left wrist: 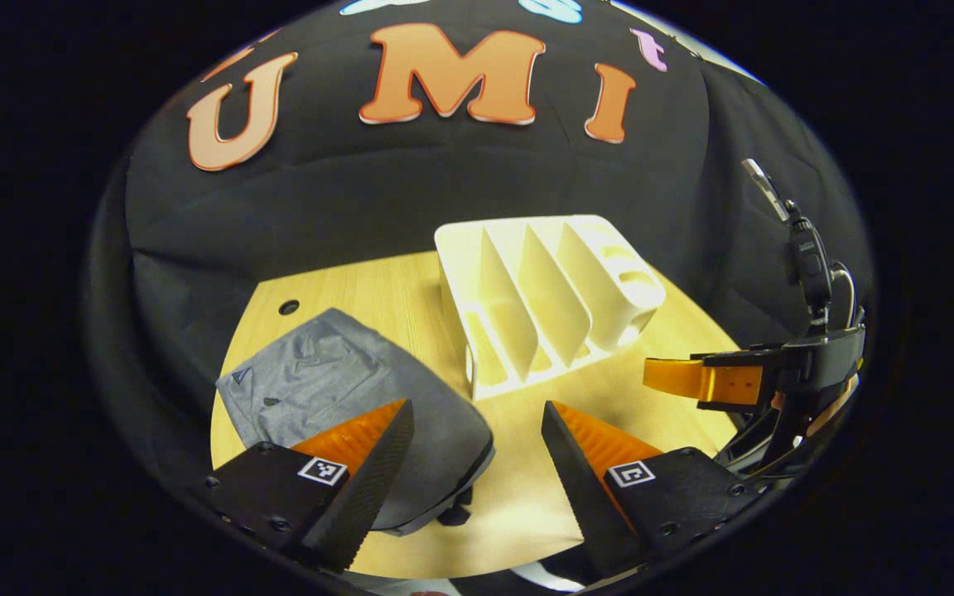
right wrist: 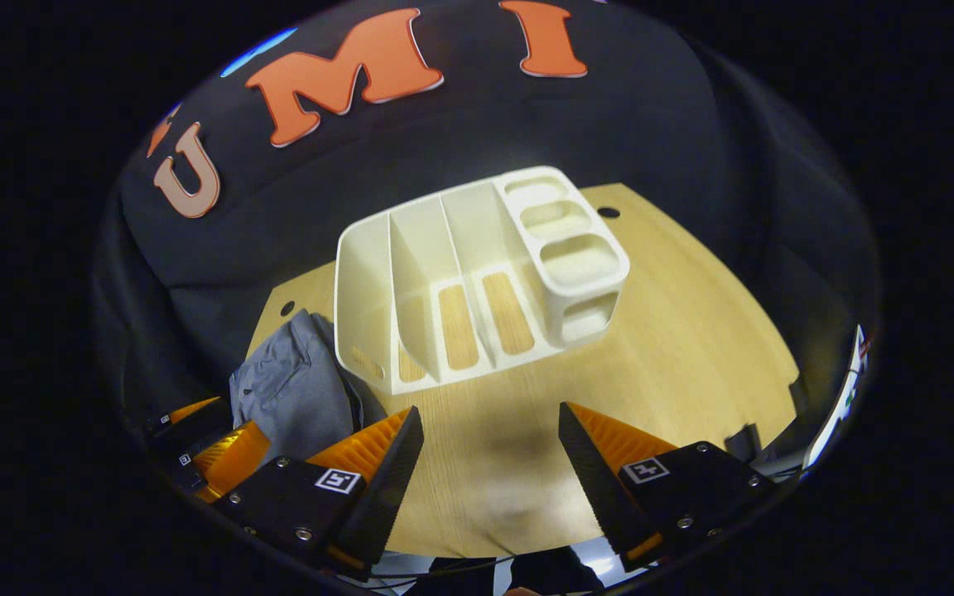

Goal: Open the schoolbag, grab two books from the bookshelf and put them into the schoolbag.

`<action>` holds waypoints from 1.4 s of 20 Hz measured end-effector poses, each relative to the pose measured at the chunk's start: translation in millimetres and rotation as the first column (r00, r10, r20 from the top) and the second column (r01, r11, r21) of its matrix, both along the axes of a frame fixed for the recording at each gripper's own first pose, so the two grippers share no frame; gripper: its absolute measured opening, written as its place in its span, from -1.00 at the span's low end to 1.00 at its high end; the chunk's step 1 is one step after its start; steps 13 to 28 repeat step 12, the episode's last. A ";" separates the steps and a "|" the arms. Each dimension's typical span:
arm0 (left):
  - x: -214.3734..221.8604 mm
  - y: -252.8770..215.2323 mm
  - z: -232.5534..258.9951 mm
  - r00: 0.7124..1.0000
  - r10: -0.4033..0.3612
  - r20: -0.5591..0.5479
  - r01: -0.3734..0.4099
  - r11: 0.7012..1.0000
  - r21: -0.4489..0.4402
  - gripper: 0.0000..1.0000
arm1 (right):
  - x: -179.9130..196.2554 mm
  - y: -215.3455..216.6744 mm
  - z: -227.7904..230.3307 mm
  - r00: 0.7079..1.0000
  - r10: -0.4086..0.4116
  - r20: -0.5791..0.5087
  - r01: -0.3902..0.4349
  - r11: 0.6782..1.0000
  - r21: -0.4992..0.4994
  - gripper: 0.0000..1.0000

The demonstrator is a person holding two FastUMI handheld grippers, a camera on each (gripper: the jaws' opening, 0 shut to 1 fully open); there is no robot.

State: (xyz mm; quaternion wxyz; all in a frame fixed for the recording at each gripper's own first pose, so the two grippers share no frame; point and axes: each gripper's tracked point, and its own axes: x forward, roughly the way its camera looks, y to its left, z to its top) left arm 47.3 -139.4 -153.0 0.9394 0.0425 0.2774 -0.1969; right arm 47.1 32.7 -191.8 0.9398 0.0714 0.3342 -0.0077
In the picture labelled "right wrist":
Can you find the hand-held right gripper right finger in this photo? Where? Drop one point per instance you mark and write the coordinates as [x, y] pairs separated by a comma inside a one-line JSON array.
[[597, 497]]

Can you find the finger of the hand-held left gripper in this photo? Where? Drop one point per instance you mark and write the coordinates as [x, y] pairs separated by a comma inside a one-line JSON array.
[[228, 459], [195, 422]]

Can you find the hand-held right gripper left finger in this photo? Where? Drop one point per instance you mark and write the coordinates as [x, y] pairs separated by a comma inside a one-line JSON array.
[[386, 497]]

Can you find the white bookshelf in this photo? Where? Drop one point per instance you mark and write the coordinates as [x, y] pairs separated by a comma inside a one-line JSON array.
[[427, 240]]

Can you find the black table clamp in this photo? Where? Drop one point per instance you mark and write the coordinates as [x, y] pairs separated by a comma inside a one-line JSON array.
[[744, 443]]

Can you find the white side desk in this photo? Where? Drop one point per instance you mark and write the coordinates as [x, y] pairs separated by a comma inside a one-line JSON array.
[[841, 406]]

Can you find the black backdrop cloth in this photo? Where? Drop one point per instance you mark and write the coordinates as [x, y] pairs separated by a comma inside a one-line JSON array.
[[444, 141]]

